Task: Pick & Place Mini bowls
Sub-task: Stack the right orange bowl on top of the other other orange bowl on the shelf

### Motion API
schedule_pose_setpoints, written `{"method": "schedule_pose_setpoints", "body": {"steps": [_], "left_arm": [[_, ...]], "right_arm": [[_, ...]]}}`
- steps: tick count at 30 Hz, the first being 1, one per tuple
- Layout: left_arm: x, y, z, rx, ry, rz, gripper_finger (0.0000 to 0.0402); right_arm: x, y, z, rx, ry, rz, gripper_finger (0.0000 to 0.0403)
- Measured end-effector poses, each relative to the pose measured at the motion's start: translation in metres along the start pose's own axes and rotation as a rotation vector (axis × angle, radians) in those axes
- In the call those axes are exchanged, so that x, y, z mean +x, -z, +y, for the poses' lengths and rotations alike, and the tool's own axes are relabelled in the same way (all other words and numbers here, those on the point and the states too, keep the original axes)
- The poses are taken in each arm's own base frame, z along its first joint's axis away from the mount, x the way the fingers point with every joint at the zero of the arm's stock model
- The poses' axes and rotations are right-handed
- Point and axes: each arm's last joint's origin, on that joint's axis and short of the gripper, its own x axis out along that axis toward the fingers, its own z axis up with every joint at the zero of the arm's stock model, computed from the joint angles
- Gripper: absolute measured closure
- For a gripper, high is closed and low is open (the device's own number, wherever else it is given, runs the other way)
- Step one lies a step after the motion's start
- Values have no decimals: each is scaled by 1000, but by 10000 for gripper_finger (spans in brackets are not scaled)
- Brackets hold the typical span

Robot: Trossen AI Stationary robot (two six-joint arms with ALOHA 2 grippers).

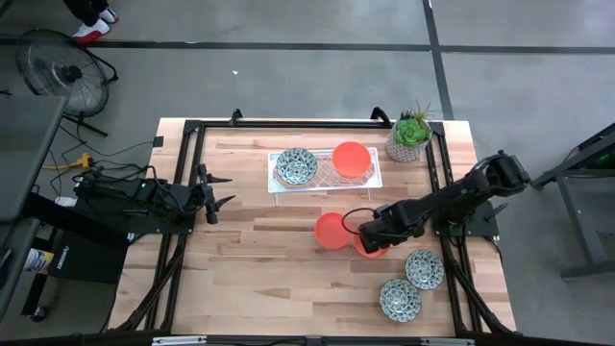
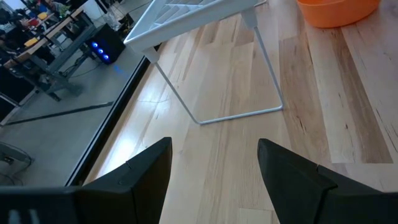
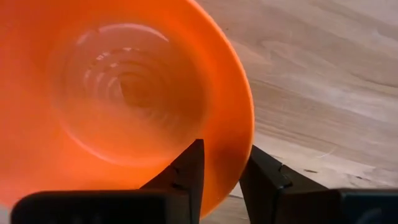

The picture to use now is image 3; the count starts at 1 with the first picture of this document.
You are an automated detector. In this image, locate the orange plastic bowl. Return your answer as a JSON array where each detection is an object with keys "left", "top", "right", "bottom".
[{"left": 0, "top": 0, "right": 256, "bottom": 220}]

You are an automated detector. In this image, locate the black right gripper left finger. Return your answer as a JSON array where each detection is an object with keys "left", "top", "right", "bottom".
[{"left": 10, "top": 138, "right": 206, "bottom": 224}]

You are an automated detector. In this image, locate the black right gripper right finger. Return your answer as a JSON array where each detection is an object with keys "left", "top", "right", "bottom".
[{"left": 239, "top": 144, "right": 398, "bottom": 224}]

